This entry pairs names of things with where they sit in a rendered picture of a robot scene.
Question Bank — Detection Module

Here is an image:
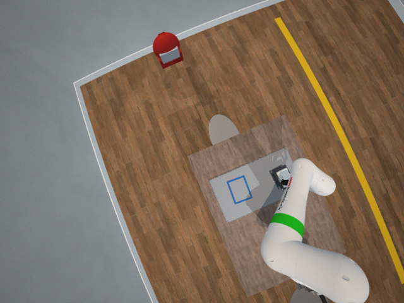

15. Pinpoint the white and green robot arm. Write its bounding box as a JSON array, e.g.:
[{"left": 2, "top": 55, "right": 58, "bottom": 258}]
[{"left": 261, "top": 158, "right": 369, "bottom": 303}]

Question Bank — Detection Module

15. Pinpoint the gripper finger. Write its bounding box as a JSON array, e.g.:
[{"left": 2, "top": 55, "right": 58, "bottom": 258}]
[{"left": 278, "top": 179, "right": 288, "bottom": 186}]

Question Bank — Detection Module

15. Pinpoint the dark grey rectangular frame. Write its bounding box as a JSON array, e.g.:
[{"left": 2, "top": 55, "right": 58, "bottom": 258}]
[{"left": 270, "top": 165, "right": 288, "bottom": 190}]

